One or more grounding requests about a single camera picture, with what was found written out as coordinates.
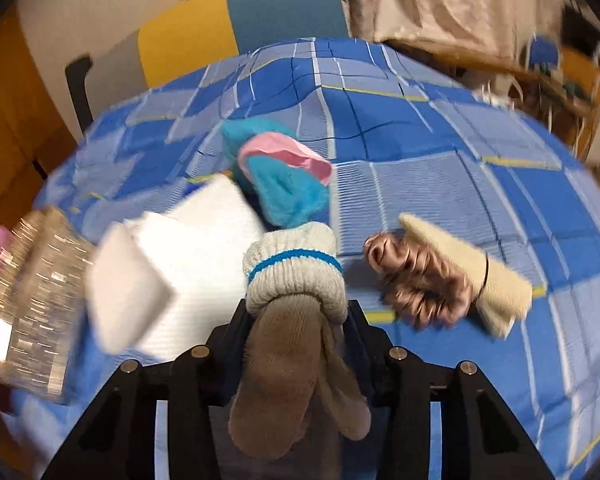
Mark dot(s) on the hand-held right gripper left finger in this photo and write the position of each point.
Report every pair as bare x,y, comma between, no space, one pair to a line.
225,355

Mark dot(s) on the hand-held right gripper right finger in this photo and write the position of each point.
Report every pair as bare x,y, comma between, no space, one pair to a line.
369,355

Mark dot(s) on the brown sock with cream cuff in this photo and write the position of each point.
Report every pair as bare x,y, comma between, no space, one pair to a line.
290,385

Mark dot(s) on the white textured soft pack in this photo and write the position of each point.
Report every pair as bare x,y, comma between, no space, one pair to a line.
205,240

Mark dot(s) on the brown satin scrunchie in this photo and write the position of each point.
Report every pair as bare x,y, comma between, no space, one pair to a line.
420,280

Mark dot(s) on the cream rolled cloth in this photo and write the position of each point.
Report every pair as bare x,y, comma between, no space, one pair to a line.
505,290

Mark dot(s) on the blue and pink sock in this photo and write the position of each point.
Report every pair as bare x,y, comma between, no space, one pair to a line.
285,190

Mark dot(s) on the blue plaid bed sheet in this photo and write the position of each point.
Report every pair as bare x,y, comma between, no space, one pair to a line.
430,185

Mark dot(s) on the wooden desk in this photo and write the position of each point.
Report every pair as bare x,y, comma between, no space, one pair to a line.
460,57

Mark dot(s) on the wooden wardrobe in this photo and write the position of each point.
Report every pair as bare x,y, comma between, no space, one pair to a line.
10,125

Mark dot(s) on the colour block headboard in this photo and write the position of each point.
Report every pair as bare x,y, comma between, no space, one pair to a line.
190,40

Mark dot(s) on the blue folding chair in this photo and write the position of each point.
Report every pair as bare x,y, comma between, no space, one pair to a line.
544,52

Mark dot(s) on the beige patterned curtain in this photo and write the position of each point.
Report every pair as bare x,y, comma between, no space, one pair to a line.
430,0

